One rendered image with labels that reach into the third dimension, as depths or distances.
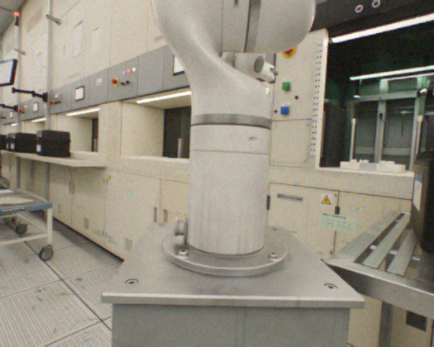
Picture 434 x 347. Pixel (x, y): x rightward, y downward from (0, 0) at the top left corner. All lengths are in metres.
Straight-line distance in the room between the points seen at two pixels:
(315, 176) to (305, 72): 0.41
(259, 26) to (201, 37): 0.08
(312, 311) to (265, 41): 0.35
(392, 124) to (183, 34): 1.68
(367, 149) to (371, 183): 0.92
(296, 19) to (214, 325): 0.39
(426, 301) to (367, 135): 1.60
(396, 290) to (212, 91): 0.34
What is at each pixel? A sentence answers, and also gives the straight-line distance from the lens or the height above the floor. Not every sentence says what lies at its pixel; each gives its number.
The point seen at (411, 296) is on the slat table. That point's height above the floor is 0.75.
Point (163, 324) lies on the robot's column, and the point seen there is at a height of 0.72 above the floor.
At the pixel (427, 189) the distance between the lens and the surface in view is 0.57.
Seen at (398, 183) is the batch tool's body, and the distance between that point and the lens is 1.01.
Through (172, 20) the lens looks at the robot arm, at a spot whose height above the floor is 1.08.
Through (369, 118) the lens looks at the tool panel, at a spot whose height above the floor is 1.18.
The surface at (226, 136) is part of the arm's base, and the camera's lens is 0.34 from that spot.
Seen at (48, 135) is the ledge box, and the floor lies 1.01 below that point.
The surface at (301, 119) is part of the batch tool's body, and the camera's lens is 1.12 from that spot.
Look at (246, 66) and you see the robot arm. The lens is 0.78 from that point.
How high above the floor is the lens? 0.91
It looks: 4 degrees down
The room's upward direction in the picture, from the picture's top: 3 degrees clockwise
